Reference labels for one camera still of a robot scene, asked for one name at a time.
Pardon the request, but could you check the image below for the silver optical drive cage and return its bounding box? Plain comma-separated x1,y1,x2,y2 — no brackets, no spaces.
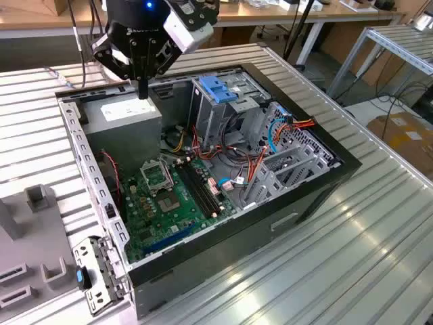
187,72,271,150

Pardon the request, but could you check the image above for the black tripod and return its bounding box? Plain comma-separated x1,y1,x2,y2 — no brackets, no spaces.
282,0,314,67

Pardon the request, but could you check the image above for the small cardboard box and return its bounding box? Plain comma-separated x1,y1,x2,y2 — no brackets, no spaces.
50,0,74,16

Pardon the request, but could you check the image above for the black PC case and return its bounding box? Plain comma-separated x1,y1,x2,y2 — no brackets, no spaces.
54,62,363,321

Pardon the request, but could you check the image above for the black case fan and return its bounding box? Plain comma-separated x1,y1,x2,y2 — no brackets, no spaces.
93,150,127,221

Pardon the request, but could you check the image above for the metal socket cover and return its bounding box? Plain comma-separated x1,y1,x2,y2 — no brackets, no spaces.
139,158,175,196

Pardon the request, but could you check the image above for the large cardboard box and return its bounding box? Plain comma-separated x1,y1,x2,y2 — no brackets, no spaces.
367,113,433,177

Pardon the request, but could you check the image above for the black blue latch tab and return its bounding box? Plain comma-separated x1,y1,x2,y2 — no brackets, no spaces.
74,265,94,291

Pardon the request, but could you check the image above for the silver slot cover bracket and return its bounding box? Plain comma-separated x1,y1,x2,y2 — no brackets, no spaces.
72,236,133,318

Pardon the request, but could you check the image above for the cable with metal connector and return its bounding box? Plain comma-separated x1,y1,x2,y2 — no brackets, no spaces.
43,0,89,91

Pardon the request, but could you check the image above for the silver disk bay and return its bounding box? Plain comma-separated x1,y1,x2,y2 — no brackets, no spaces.
242,100,342,209

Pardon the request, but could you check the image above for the CPU socket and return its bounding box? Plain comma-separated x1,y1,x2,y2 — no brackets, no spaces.
154,190,185,215

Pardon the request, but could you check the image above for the grey power supply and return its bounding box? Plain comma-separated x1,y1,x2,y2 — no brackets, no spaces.
80,91,164,173

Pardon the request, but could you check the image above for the wooden desk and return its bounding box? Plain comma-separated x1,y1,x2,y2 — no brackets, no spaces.
0,0,409,67

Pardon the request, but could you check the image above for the black RAM slot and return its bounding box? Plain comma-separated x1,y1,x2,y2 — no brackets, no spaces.
183,160,221,213
188,158,225,211
175,162,213,219
179,161,217,217

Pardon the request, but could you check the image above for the RAM stick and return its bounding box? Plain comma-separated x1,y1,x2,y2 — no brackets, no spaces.
0,267,25,280

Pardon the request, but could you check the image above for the blue data wire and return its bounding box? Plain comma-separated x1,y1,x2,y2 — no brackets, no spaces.
216,175,251,191
265,105,292,155

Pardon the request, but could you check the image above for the blue expansion slot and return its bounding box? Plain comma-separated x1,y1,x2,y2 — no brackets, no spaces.
141,221,198,257

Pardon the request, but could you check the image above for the grey parts rack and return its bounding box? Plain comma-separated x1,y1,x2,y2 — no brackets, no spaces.
0,183,133,325

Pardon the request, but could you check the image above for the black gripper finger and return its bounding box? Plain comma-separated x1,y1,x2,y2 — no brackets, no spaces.
142,37,184,100
90,33,143,100

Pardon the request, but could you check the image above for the green motherboard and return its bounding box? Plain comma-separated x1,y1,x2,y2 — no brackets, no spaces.
120,157,237,265

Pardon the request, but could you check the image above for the orange red wire bundle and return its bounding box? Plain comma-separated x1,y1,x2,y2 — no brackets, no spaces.
191,125,271,186

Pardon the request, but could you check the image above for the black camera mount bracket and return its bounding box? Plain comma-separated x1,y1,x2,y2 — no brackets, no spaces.
170,0,220,27

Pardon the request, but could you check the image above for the blue drive cage latch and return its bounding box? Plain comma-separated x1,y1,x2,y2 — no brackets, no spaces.
199,76,230,104

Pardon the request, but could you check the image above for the yellow black wire bundle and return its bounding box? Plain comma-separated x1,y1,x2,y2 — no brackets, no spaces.
161,125,190,154

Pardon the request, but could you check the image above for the orange red power wire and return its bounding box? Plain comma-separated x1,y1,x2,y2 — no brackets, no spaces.
270,114,316,145

